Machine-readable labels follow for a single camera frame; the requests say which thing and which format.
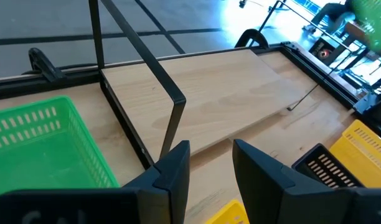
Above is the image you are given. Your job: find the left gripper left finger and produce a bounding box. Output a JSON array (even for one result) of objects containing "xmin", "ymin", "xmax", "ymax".
[{"xmin": 0, "ymin": 140, "xmax": 191, "ymax": 224}]

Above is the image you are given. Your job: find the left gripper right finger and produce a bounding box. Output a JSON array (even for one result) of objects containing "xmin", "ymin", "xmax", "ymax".
[{"xmin": 232, "ymin": 139, "xmax": 381, "ymax": 224}]

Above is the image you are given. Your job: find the yellow plastic basket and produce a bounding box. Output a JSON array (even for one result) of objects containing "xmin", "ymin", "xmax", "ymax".
[
  {"xmin": 329, "ymin": 119, "xmax": 381, "ymax": 189},
  {"xmin": 205, "ymin": 198, "xmax": 250, "ymax": 224}
]

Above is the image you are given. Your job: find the black plastic basket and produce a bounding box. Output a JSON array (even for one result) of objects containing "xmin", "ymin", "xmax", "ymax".
[{"xmin": 291, "ymin": 142, "xmax": 365, "ymax": 190}]

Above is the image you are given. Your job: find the black box with red disc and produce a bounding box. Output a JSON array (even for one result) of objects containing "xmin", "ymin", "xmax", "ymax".
[{"xmin": 308, "ymin": 35, "xmax": 342, "ymax": 66}]

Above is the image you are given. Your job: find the black table clamp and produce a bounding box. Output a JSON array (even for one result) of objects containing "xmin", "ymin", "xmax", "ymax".
[
  {"xmin": 27, "ymin": 47, "xmax": 67, "ymax": 82},
  {"xmin": 234, "ymin": 28, "xmax": 270, "ymax": 49}
]

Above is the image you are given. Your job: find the person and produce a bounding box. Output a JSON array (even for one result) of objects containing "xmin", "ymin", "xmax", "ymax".
[{"xmin": 304, "ymin": 0, "xmax": 358, "ymax": 35}]

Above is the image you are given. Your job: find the wooden shelf with black frame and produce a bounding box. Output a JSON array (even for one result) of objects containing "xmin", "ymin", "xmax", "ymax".
[{"xmin": 88, "ymin": 0, "xmax": 369, "ymax": 170}]

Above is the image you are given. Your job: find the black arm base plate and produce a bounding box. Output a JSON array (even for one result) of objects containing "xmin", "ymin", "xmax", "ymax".
[{"xmin": 352, "ymin": 93, "xmax": 378, "ymax": 118}]

